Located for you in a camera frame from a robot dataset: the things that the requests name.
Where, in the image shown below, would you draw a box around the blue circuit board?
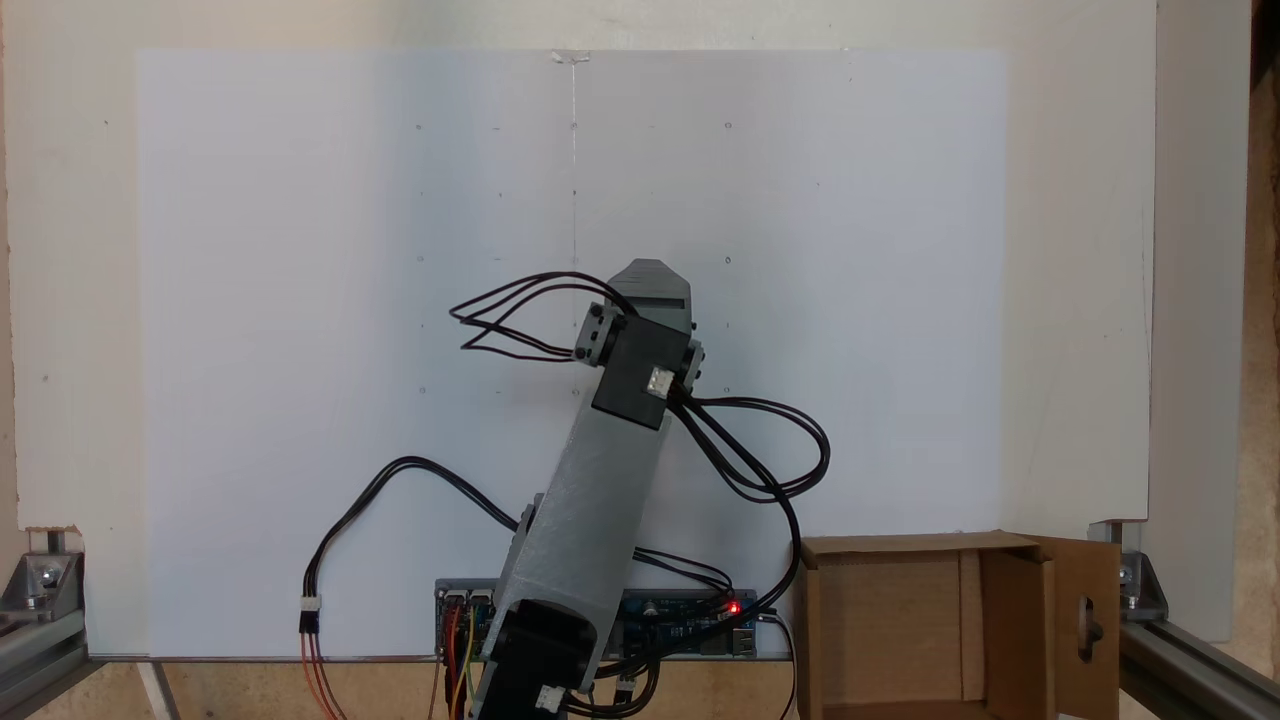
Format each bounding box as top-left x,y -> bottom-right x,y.
620,590 -> 761,660

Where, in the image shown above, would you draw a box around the white paper sheet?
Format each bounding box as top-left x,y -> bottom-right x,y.
135,48 -> 1007,661

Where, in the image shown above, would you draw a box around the green circuit board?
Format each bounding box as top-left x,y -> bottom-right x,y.
435,580 -> 506,662

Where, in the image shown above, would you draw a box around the brown cardboard box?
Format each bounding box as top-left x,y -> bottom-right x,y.
791,531 -> 1122,720

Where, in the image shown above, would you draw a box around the black gripper motor cable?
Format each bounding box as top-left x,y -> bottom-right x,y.
448,270 -> 641,363

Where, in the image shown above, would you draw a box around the black arm motor cable loop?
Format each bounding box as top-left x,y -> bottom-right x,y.
630,385 -> 833,611

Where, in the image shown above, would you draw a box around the coloured jumper wires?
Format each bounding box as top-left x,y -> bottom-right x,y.
440,600 -> 491,720

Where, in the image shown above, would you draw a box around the black cable with white connector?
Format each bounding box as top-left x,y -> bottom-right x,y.
298,456 -> 523,636

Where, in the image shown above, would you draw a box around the orange and red wires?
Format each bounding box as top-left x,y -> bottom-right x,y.
300,630 -> 349,720

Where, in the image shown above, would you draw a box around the metal corner bracket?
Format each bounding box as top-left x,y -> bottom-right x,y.
1115,550 -> 1169,623
0,548 -> 86,613

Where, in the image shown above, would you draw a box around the aluminium frame post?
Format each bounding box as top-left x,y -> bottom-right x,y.
1118,612 -> 1280,720
0,600 -> 91,720

